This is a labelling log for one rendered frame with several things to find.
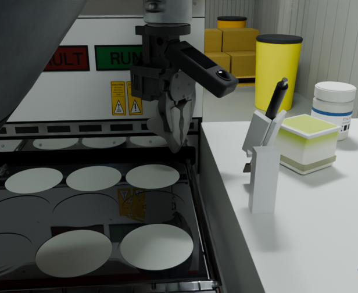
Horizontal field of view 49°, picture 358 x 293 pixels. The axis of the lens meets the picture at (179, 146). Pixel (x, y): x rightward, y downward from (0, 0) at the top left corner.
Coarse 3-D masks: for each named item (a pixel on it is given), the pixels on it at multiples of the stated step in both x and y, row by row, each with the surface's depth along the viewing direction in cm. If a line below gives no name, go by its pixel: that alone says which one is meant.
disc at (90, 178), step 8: (88, 168) 77; (96, 168) 77; (104, 168) 77; (112, 168) 77; (72, 176) 73; (80, 176) 73; (88, 176) 73; (96, 176) 73; (104, 176) 73; (112, 176) 73; (120, 176) 73; (72, 184) 71; (80, 184) 71; (88, 184) 71; (96, 184) 71; (104, 184) 71; (112, 184) 71
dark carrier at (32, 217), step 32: (0, 192) 68; (64, 192) 68; (96, 192) 68; (128, 192) 68; (160, 192) 68; (0, 224) 59; (32, 224) 59; (64, 224) 59; (96, 224) 59; (128, 224) 59; (192, 224) 59; (0, 256) 52; (32, 256) 52; (192, 256) 52; (0, 288) 47
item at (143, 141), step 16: (0, 144) 79; (16, 144) 79; (32, 144) 80; (48, 144) 80; (64, 144) 80; (80, 144) 80; (96, 144) 81; (112, 144) 81; (128, 144) 81; (144, 144) 81; (160, 144) 82; (192, 144) 82
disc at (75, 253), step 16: (48, 240) 55; (64, 240) 55; (80, 240) 55; (96, 240) 55; (48, 256) 52; (64, 256) 52; (80, 256) 52; (96, 256) 52; (48, 272) 49; (64, 272) 49; (80, 272) 49
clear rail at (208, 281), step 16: (32, 288) 46; (48, 288) 46; (80, 288) 46; (96, 288) 46; (112, 288) 46; (128, 288) 46; (144, 288) 47; (160, 288) 47; (176, 288) 47; (192, 288) 47; (208, 288) 47
